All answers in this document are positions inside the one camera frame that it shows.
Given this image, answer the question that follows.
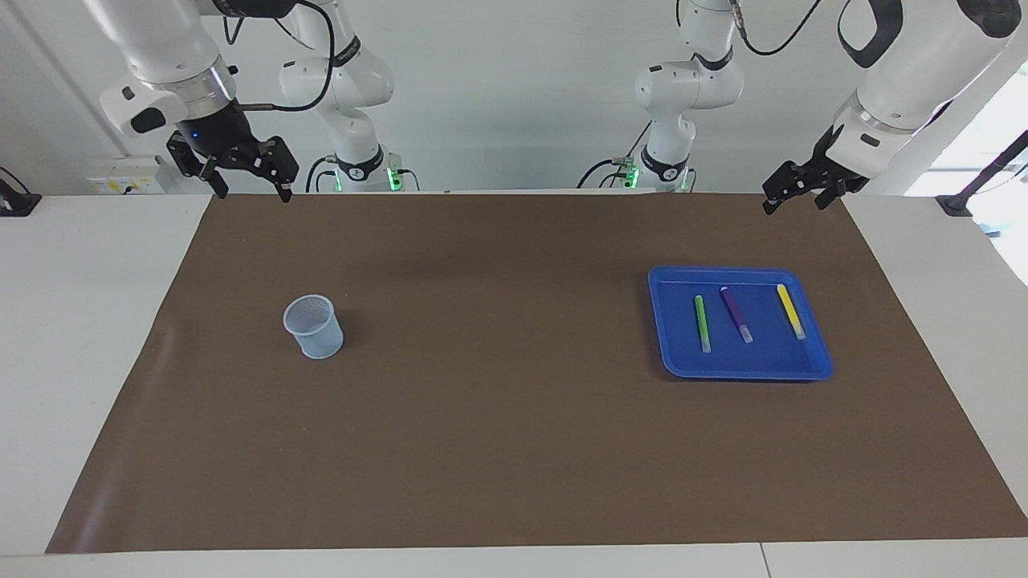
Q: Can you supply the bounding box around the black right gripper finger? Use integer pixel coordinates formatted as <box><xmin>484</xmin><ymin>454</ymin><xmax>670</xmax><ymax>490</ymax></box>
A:
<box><xmin>198</xmin><ymin>160</ymin><xmax>230</xmax><ymax>200</ymax></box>
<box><xmin>256</xmin><ymin>136</ymin><xmax>301</xmax><ymax>204</ymax></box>

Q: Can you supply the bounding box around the yellow marker pen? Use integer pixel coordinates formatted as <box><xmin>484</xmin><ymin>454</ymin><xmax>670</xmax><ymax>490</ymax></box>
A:
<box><xmin>776</xmin><ymin>283</ymin><xmax>806</xmax><ymax>341</ymax></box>

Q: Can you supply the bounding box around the purple marker pen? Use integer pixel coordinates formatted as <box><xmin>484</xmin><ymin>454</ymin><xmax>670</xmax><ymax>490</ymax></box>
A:
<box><xmin>720</xmin><ymin>286</ymin><xmax>754</xmax><ymax>344</ymax></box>

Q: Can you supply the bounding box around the blue plastic tray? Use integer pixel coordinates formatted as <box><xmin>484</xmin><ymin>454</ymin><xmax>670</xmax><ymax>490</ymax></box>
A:
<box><xmin>647</xmin><ymin>267</ymin><xmax>834</xmax><ymax>381</ymax></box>

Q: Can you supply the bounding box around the black pole stand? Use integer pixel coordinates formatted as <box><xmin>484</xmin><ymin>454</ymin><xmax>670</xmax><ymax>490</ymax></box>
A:
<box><xmin>936</xmin><ymin>128</ymin><xmax>1028</xmax><ymax>218</ymax></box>

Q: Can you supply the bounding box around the translucent plastic pen cup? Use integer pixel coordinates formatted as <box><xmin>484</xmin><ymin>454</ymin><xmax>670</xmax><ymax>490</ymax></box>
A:
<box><xmin>283</xmin><ymin>295</ymin><xmax>345</xmax><ymax>360</ymax></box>

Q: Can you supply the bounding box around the black table clamp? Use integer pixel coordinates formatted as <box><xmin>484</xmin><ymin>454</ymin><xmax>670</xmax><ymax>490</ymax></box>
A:
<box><xmin>0</xmin><ymin>166</ymin><xmax>43</xmax><ymax>218</ymax></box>

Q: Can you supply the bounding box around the brown table mat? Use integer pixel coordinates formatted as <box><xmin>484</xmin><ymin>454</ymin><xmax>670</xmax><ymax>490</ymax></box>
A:
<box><xmin>46</xmin><ymin>193</ymin><xmax>1028</xmax><ymax>555</ymax></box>

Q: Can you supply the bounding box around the black base cable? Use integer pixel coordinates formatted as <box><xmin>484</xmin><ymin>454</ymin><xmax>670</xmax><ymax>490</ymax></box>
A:
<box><xmin>305</xmin><ymin>155</ymin><xmax>340</xmax><ymax>193</ymax></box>
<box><xmin>577</xmin><ymin>120</ymin><xmax>653</xmax><ymax>189</ymax></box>

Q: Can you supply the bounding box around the white wall socket box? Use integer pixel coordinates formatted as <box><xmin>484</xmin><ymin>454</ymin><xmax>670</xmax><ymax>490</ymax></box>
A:
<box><xmin>87</xmin><ymin>155</ymin><xmax>173</xmax><ymax>196</ymax></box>

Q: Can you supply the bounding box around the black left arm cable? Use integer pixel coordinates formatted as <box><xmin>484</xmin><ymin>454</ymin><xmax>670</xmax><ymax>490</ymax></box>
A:
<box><xmin>727</xmin><ymin>0</ymin><xmax>824</xmax><ymax>57</ymax></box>

